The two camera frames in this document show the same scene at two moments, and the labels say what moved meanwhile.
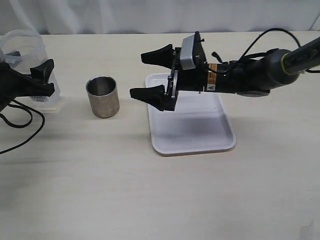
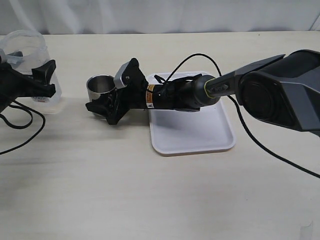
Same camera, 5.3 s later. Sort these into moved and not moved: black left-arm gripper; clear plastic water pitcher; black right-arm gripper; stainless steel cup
Moved: black right-arm gripper
Not moved: clear plastic water pitcher; black left-arm gripper; stainless steel cup
